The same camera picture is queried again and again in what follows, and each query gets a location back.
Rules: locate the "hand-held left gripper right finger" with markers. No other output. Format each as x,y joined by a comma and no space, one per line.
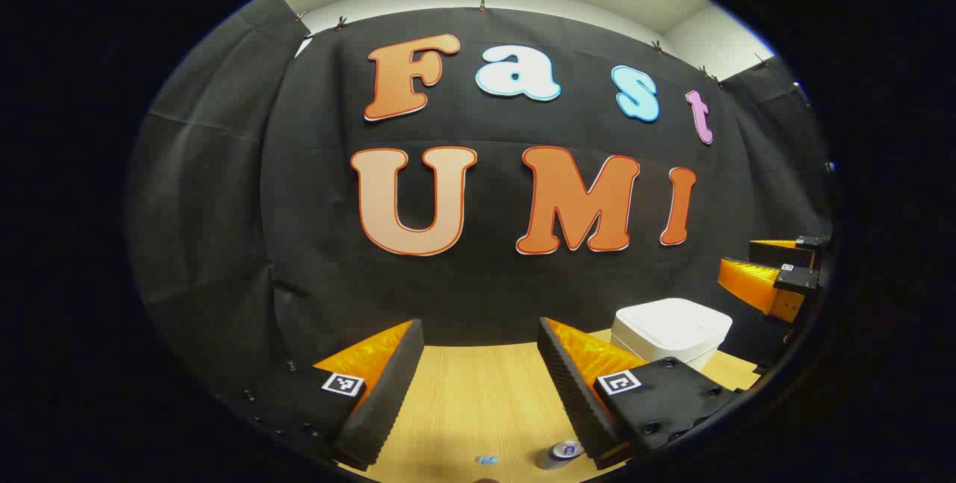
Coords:
571,393

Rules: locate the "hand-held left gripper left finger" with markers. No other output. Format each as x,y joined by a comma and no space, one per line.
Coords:
388,393

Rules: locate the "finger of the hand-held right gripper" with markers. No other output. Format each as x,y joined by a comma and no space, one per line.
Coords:
754,285
784,251

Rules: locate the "blue pop can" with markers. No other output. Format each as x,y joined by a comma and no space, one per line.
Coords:
556,455

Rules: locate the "white desktop garbage bin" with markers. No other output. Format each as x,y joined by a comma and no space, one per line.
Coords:
672,326

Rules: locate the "blue paper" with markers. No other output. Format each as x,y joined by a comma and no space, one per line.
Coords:
488,460

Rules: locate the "wooden desktop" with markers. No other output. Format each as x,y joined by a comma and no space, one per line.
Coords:
478,393

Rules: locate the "black backdrop cloth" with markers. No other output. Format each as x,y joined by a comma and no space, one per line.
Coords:
493,125

